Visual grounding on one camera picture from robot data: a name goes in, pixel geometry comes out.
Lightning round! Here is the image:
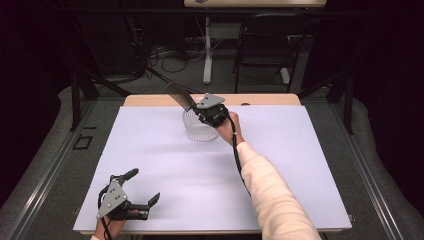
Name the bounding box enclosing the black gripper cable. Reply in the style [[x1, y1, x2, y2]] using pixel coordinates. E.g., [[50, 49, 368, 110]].
[[97, 186, 114, 240], [227, 114, 253, 198]]

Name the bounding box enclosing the person's left hand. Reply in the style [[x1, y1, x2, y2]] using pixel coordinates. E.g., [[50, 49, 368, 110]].
[[94, 209, 140, 240]]

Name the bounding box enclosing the white table cover sheet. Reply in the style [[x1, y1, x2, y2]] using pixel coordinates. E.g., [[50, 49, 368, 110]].
[[73, 104, 353, 233]]

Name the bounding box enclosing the tangle of floor cables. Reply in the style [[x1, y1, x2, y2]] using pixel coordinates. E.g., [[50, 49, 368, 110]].
[[146, 34, 209, 75]]

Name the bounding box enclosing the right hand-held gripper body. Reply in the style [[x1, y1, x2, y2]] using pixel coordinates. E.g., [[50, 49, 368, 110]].
[[195, 92, 231, 129]]

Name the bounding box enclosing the grey metal floor rail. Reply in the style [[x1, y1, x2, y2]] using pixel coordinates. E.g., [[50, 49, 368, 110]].
[[328, 101, 406, 240], [11, 99, 98, 240]]

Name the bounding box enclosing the black folding chair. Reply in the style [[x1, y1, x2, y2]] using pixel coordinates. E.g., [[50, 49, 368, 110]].
[[232, 13, 313, 95]]

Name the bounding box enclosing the wooden table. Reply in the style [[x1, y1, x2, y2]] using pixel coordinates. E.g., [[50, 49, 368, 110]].
[[73, 93, 353, 236]]

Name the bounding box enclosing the white-legged background table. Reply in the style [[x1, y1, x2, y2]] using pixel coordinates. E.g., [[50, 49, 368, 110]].
[[183, 0, 328, 86]]

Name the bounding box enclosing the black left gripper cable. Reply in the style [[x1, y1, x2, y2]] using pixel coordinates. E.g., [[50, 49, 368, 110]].
[[97, 186, 114, 240]]

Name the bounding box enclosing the white plastic slotted basket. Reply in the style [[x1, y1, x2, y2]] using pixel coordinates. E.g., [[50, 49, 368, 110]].
[[182, 97, 220, 143]]

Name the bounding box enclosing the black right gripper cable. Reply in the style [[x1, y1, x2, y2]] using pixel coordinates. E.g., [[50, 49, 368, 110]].
[[227, 114, 253, 198]]

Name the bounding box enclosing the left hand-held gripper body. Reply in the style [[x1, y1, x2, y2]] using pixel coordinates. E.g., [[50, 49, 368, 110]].
[[96, 175, 150, 222]]

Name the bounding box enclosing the black metal frame stand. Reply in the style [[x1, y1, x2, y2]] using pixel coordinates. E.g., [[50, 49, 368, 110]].
[[295, 70, 355, 136], [69, 64, 133, 133]]

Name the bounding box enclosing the person's right hand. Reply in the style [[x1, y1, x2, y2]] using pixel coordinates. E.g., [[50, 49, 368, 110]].
[[216, 111, 246, 148]]

